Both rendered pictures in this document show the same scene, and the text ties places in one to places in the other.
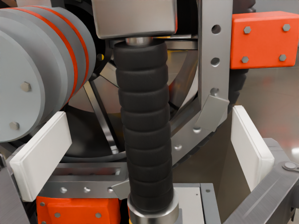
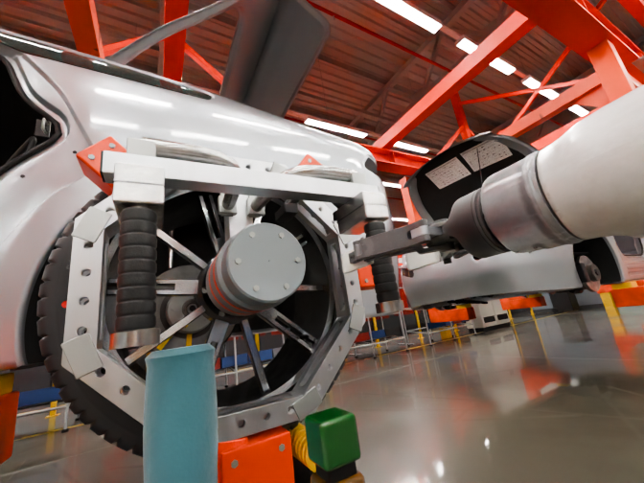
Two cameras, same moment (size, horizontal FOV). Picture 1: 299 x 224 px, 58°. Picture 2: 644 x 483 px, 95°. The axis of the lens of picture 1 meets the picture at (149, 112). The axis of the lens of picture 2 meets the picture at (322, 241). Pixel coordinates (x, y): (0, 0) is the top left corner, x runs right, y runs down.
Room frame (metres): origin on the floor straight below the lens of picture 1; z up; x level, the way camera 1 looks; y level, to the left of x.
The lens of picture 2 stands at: (-0.15, 0.36, 0.75)
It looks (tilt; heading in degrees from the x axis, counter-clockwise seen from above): 15 degrees up; 324
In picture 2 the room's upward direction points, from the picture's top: 8 degrees counter-clockwise
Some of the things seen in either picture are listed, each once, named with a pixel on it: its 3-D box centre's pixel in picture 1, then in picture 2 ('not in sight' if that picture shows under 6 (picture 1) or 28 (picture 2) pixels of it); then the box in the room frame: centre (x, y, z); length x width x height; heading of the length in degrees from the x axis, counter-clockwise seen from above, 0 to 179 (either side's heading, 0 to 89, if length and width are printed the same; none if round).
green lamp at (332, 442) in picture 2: not in sight; (332, 436); (0.12, 0.18, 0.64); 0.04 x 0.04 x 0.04; 84
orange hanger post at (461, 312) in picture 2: not in sight; (432, 241); (2.48, -3.75, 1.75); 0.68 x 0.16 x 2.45; 174
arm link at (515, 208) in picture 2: not in sight; (530, 206); (-0.05, 0.03, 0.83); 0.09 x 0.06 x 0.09; 84
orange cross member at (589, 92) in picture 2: not in sight; (484, 160); (1.38, -3.62, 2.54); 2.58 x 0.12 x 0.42; 174
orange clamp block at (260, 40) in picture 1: (257, 39); (364, 275); (0.40, -0.17, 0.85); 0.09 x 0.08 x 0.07; 84
